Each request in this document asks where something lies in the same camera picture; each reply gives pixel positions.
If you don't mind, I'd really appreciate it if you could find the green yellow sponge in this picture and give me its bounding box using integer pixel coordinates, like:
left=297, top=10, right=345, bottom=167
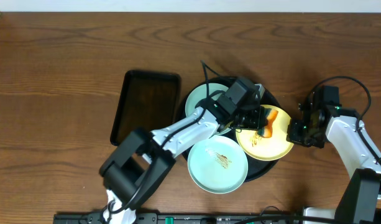
left=257, top=108, right=278, bottom=138

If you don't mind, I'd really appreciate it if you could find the yellow plate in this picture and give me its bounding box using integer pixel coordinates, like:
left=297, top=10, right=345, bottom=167
left=235, top=105, right=293, bottom=161

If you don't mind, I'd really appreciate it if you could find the light blue plate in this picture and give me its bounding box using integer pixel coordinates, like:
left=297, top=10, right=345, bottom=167
left=187, top=136, right=249, bottom=194
left=184, top=82, right=233, bottom=136

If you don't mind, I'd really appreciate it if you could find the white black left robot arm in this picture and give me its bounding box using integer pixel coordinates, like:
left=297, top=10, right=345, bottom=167
left=99, top=89, right=261, bottom=223

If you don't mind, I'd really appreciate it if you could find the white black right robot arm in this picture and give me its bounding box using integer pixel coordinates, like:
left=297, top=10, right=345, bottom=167
left=287, top=85, right=381, bottom=223

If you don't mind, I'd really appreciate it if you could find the black rectangular water tray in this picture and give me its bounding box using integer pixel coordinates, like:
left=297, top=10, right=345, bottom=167
left=110, top=70, right=181, bottom=146

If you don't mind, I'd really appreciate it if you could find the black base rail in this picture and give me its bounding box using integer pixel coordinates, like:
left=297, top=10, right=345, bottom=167
left=52, top=212, right=303, bottom=224

